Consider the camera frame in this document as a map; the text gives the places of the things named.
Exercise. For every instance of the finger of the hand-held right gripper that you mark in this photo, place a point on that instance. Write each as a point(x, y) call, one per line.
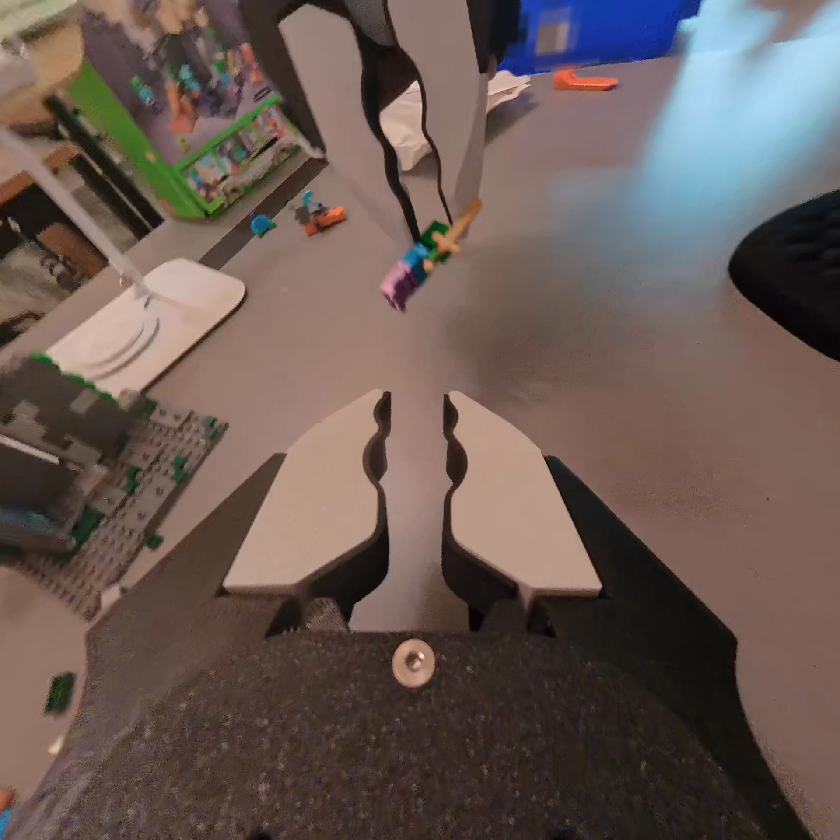
point(328, 85)
point(453, 98)

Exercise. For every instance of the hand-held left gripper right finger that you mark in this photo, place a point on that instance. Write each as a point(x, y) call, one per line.
point(525, 518)

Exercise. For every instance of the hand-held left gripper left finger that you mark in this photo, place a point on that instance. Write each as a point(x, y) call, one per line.
point(308, 518)

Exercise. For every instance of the gold toy sword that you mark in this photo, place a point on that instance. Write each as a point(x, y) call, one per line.
point(459, 229)

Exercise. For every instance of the small orange grey brick model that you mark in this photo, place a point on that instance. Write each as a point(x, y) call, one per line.
point(321, 220)

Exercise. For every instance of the small blue toy creature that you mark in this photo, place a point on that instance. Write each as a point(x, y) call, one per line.
point(262, 225)

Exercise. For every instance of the green headed toy minifigure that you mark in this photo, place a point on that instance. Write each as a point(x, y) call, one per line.
point(410, 272)

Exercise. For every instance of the white crumpled paper bag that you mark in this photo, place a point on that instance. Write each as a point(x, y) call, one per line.
point(403, 124)

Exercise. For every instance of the brick set cardboard box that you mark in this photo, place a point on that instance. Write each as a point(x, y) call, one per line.
point(203, 98)

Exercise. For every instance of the orange flat brick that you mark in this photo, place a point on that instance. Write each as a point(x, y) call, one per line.
point(584, 82)

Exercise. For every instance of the blue plastic bin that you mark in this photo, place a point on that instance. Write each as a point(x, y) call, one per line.
point(604, 33)

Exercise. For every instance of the grey brick building model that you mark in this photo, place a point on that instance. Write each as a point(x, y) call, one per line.
point(118, 492)

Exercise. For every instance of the white rounded board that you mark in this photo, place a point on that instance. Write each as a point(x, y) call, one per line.
point(190, 302)

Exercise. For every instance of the wooden top office table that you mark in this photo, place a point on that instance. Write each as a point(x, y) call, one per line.
point(39, 190)

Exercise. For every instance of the scatter of small loose bricks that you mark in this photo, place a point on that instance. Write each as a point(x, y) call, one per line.
point(59, 694)

